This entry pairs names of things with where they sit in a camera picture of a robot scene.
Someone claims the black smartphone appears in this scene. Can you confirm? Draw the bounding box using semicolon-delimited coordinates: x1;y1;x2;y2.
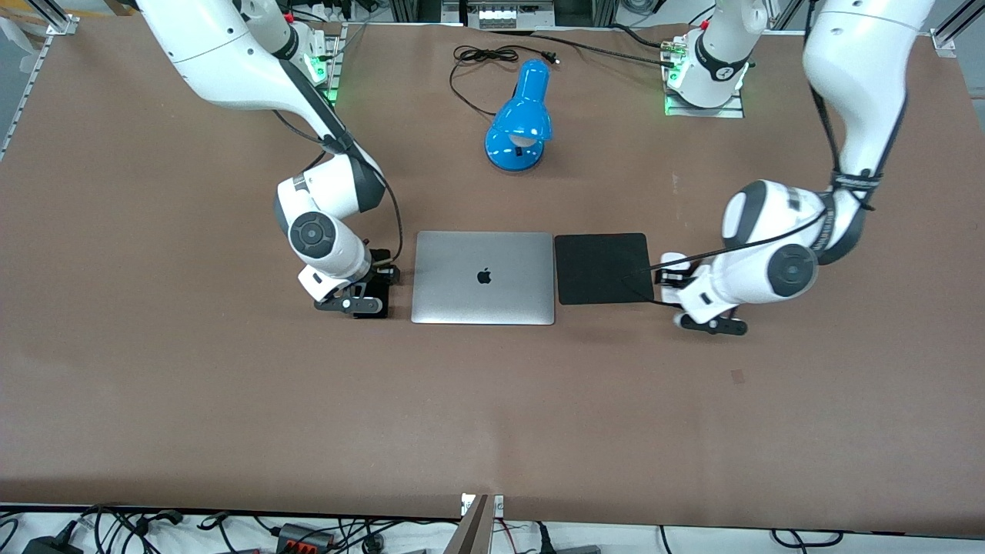
356;271;391;319

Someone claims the black mouse pad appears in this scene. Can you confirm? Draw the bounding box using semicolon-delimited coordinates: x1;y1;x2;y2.
554;232;655;305

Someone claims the silver closed laptop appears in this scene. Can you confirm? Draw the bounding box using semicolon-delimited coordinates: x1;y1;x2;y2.
410;231;556;326

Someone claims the blue desk lamp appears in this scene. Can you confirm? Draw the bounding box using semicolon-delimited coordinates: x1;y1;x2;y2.
484;59;554;173

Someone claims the grey box with orange buttons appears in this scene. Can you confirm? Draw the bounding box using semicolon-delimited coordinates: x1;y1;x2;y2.
275;522;337;552

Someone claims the white power strip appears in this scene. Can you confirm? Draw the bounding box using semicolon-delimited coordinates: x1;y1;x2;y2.
466;0;556;30

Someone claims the black power adapter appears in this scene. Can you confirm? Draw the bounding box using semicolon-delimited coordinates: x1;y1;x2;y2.
22;534;84;554

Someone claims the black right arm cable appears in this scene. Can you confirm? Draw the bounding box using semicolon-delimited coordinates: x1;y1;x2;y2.
272;108;406;267

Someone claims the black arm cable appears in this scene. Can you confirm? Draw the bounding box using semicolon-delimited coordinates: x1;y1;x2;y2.
620;23;880;308
272;108;406;267

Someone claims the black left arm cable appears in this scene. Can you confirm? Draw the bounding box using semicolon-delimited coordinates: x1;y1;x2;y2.
620;23;880;308

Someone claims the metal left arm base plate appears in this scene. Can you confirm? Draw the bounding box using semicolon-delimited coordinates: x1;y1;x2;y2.
663;35;746;119

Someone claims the black lamp power cord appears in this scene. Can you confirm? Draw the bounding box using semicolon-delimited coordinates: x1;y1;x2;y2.
448;44;561;118

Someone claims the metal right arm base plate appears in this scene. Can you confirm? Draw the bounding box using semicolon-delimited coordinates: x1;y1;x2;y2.
302;23;341;108

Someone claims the thick black base cable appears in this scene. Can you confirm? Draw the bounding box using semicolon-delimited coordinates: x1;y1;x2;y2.
485;28;679;70

